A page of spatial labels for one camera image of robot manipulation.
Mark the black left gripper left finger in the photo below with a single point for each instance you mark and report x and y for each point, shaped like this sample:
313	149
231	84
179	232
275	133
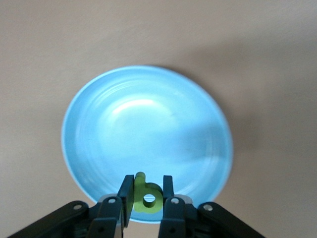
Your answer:
106	215

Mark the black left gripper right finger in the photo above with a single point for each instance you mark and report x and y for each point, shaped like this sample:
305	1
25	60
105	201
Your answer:
171	215

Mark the green lowercase letter b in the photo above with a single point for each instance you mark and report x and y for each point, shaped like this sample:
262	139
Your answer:
140	196

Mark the blue plate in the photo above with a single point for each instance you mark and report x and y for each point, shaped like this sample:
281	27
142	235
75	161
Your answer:
148	124

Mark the brown table cover mat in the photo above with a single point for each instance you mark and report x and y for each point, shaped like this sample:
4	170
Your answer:
37	49

